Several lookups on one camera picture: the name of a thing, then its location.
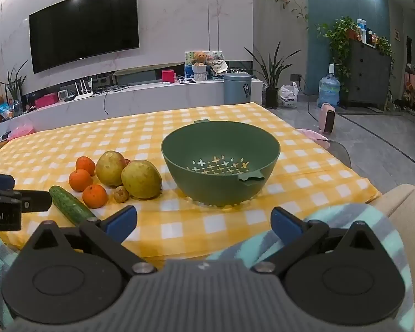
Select teal plaid blanket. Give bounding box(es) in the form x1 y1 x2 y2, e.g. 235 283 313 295
0 203 415 332

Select long-leaf plant in black pot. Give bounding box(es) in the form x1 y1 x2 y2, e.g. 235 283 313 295
244 41 301 109

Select blue water jug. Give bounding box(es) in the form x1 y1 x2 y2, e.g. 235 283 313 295
319 64 341 108

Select leafy pothos plant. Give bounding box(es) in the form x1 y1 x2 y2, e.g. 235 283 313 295
316 16 360 92

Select black flat-screen television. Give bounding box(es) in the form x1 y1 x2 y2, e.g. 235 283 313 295
29 0 140 74

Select teddy bear bouquet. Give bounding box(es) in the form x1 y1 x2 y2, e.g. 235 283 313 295
190 51 209 81

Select white plastic bag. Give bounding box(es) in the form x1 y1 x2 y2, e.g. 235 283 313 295
277 82 300 108

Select green colander bowl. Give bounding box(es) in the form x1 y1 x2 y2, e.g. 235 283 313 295
161 119 281 207

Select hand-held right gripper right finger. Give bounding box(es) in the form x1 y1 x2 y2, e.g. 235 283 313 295
251 206 390 277

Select pink box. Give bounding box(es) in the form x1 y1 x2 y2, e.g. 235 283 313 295
35 93 59 109

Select grey-blue pedal trash can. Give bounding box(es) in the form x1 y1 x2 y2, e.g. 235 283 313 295
223 72 252 105

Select small green potted plant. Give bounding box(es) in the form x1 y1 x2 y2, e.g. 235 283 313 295
0 60 28 116

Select printed poster board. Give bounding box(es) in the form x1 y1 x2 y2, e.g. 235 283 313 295
185 51 225 78

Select pink seat cushion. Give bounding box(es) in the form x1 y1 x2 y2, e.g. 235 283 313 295
295 129 331 149

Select white router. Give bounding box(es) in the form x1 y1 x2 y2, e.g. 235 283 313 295
72 79 94 102

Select bottles on cabinet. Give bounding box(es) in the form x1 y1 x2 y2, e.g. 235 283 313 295
356 19 377 44

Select dark grey drawer cabinet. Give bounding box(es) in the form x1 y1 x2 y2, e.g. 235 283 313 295
346 38 392 111

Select green cucumber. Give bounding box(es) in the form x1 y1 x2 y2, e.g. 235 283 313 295
49 185 98 225

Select white marble television console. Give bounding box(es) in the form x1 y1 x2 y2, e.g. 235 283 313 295
0 76 263 153

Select yellow-green pear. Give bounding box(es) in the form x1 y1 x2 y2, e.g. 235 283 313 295
121 160 162 199
96 150 128 186

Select transparent chair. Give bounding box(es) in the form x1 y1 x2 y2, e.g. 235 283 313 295
318 139 351 168

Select pink space heater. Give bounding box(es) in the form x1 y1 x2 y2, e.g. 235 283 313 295
320 103 337 134

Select yellow checkered tablecloth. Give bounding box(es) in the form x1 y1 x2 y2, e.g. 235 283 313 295
0 102 383 260

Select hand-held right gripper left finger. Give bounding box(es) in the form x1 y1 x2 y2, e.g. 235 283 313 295
19 205 158 277

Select white hat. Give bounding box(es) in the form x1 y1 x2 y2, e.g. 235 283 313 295
207 59 227 76

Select pink plastic bag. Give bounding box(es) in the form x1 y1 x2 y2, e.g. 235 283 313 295
7 124 35 141

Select orange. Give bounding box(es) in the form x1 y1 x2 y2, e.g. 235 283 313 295
82 184 108 209
68 169 94 192
75 157 96 177

